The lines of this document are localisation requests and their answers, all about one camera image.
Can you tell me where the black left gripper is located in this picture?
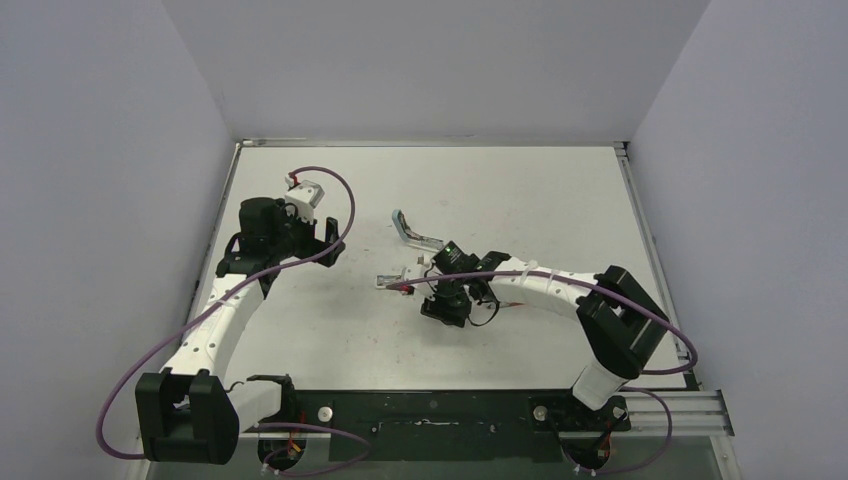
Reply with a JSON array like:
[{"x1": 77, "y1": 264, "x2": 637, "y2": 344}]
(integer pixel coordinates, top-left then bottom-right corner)
[{"x1": 270, "y1": 199, "x2": 344, "y2": 266}]

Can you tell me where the light blue stapler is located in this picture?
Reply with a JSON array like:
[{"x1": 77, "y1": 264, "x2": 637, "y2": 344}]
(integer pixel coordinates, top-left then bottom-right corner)
[{"x1": 390, "y1": 209, "x2": 446, "y2": 253}]

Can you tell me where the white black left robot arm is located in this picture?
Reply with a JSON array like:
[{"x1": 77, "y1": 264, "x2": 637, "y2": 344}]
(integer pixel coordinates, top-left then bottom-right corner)
[{"x1": 134, "y1": 187, "x2": 345, "y2": 465}]

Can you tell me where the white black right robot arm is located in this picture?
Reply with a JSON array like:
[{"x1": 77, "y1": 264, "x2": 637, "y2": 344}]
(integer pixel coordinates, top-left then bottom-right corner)
[{"x1": 420, "y1": 242, "x2": 668, "y2": 429}]

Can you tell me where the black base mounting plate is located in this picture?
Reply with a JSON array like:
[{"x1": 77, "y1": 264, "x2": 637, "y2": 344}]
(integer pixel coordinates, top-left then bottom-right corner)
[{"x1": 259, "y1": 389, "x2": 631, "y2": 462}]

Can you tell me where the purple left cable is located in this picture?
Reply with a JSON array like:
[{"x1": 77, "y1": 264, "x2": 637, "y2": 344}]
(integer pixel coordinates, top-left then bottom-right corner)
[{"x1": 96, "y1": 165, "x2": 374, "y2": 480}]

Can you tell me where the purple cable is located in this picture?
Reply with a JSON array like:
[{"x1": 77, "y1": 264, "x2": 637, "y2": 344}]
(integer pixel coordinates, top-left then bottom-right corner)
[
  {"x1": 96, "y1": 165, "x2": 374, "y2": 480},
  {"x1": 384, "y1": 270, "x2": 700, "y2": 478}
]

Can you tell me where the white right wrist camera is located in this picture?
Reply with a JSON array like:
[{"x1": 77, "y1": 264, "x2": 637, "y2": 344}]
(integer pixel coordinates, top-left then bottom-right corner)
[{"x1": 402, "y1": 254, "x2": 434, "y2": 287}]

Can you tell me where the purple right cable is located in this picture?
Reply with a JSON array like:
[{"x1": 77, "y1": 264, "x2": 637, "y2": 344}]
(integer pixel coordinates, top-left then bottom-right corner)
[{"x1": 384, "y1": 270, "x2": 700, "y2": 478}]

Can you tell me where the aluminium front rail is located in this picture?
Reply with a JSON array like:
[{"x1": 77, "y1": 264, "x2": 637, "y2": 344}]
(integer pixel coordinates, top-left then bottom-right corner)
[{"x1": 215, "y1": 385, "x2": 734, "y2": 439}]

